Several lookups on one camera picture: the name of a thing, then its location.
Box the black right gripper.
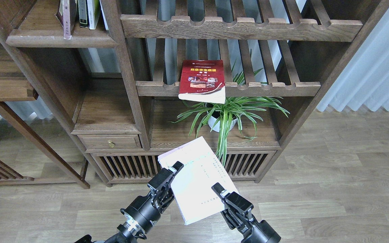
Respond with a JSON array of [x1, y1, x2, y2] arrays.
[[211, 183, 281, 243]]

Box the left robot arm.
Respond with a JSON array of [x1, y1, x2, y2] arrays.
[[104, 161, 184, 243]]

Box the dark red Chinese book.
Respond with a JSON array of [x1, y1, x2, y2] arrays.
[[55, 0, 77, 39]]

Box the white book top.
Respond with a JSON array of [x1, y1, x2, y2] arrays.
[[158, 137, 237, 225]]

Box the dark spine upright book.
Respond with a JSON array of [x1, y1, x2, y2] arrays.
[[77, 0, 88, 28]]

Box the white plant pot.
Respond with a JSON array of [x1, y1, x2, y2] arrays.
[[207, 112, 237, 132]]

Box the brass drawer knob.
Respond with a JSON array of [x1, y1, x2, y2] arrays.
[[108, 140, 115, 148]]

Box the white curtain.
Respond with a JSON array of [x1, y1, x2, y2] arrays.
[[317, 9, 389, 112]]

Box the spider plant leaves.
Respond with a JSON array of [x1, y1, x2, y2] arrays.
[[170, 59, 290, 166]]

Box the red paperback book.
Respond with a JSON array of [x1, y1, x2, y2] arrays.
[[178, 60, 226, 104]]

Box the dark wooden bookshelf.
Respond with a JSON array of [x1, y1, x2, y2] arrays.
[[0, 0, 389, 185]]

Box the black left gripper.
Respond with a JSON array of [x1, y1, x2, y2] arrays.
[[120, 161, 184, 235]]

